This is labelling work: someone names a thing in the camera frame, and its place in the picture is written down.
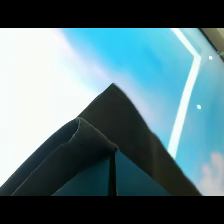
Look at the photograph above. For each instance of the brown garment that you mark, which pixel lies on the brown garment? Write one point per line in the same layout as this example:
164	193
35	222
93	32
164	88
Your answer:
116	116

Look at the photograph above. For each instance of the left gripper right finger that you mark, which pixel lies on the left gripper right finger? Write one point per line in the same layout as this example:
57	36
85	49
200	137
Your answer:
136	180

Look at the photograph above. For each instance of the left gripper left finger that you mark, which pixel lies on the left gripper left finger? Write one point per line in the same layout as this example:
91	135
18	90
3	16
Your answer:
93	181

